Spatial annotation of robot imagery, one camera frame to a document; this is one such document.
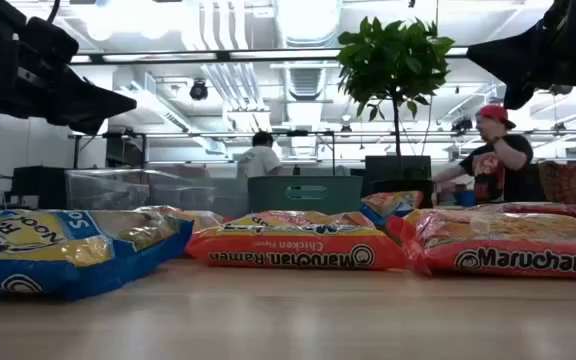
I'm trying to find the red Maruchan ramen packet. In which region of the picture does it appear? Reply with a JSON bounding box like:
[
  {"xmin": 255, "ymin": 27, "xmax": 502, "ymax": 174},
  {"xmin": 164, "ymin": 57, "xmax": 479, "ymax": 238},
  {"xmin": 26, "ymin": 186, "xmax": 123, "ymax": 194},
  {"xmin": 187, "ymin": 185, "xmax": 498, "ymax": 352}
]
[
  {"xmin": 470, "ymin": 201, "xmax": 576, "ymax": 227},
  {"xmin": 386, "ymin": 207, "xmax": 576, "ymax": 280}
]

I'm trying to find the blue Maruchan ramen packet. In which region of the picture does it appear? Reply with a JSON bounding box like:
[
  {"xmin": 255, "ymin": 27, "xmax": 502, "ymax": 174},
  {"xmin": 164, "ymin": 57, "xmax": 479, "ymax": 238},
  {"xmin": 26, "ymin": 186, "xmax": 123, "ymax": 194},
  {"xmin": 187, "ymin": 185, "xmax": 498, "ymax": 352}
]
[
  {"xmin": 359, "ymin": 190, "xmax": 425, "ymax": 229},
  {"xmin": 0, "ymin": 208, "xmax": 195, "ymax": 302}
]

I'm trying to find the black ceiling device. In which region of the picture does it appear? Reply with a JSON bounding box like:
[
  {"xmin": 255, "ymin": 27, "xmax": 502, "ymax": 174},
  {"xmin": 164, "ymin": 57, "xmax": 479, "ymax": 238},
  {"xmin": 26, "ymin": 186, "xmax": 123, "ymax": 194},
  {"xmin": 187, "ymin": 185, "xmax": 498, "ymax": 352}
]
[{"xmin": 450, "ymin": 116, "xmax": 474, "ymax": 134}]

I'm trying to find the clear plastic bin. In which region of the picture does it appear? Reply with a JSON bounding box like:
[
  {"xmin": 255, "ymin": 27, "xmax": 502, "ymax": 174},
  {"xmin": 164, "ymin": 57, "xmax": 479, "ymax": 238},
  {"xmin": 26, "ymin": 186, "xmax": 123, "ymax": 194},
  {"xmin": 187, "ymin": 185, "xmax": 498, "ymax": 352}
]
[{"xmin": 64, "ymin": 168, "xmax": 194, "ymax": 212}]

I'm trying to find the black cabinet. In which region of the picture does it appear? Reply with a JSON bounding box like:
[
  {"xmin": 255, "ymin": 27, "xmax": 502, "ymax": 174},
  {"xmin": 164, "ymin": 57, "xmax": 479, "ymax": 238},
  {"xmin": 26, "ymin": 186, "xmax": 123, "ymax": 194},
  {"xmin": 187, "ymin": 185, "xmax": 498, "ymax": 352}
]
[{"xmin": 9, "ymin": 165, "xmax": 69, "ymax": 210}]

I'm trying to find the person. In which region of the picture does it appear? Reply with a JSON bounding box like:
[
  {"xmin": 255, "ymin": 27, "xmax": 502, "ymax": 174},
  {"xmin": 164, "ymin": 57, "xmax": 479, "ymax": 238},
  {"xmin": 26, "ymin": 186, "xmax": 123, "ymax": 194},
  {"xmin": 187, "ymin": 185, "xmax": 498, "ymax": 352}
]
[
  {"xmin": 236, "ymin": 130, "xmax": 284, "ymax": 180},
  {"xmin": 431, "ymin": 103, "xmax": 535, "ymax": 204}
]

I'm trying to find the black ceiling spotlight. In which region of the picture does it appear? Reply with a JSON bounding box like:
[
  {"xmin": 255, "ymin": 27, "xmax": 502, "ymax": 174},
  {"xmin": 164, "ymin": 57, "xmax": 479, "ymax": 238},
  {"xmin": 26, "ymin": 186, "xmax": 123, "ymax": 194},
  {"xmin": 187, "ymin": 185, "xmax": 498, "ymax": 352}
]
[{"xmin": 189, "ymin": 79, "xmax": 210, "ymax": 102}]

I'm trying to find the patterned orange cloth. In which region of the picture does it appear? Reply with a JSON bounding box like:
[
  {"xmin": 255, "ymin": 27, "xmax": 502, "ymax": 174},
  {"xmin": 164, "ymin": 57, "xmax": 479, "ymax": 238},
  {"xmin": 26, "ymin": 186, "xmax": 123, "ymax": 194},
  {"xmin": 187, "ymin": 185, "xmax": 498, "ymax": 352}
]
[{"xmin": 537, "ymin": 160, "xmax": 576, "ymax": 206}]

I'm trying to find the green leafy small tree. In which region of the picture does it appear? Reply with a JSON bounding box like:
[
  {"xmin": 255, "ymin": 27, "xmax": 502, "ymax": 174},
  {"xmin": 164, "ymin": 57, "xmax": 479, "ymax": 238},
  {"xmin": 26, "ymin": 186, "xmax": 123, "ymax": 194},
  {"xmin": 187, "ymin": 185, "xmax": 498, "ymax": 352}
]
[{"xmin": 336, "ymin": 15, "xmax": 456, "ymax": 181}]

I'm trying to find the black plant pot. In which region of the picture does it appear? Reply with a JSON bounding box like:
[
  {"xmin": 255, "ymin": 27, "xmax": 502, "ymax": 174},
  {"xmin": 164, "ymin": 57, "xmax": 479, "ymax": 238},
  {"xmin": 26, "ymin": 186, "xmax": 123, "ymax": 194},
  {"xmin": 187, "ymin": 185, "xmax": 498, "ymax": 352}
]
[{"xmin": 367, "ymin": 178, "xmax": 435, "ymax": 209}]

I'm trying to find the black box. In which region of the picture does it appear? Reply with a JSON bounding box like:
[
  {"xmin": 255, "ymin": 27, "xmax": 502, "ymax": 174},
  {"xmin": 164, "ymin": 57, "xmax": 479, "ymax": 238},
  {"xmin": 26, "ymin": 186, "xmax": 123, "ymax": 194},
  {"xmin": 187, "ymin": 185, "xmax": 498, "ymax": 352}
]
[{"xmin": 364, "ymin": 155, "xmax": 433, "ymax": 182}]

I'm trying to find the teal plastic bin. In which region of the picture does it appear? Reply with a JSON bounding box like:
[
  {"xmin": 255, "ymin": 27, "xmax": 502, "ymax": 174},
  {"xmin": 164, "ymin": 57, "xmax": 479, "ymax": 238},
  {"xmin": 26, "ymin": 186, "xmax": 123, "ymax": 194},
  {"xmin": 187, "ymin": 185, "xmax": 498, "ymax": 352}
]
[{"xmin": 247, "ymin": 175, "xmax": 365, "ymax": 215}]

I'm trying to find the black metal frame stand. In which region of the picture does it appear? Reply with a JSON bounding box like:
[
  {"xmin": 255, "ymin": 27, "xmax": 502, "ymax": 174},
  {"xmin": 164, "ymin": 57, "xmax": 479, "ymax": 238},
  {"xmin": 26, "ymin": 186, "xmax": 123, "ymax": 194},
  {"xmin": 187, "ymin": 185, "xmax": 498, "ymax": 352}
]
[{"xmin": 69, "ymin": 130, "xmax": 148, "ymax": 170}]

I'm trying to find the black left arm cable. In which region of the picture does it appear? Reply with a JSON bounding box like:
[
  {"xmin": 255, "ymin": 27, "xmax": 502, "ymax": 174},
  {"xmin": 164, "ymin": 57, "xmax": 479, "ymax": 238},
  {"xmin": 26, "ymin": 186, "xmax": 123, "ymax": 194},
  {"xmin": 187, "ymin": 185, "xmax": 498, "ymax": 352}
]
[{"xmin": 46, "ymin": 0, "xmax": 63, "ymax": 25}]

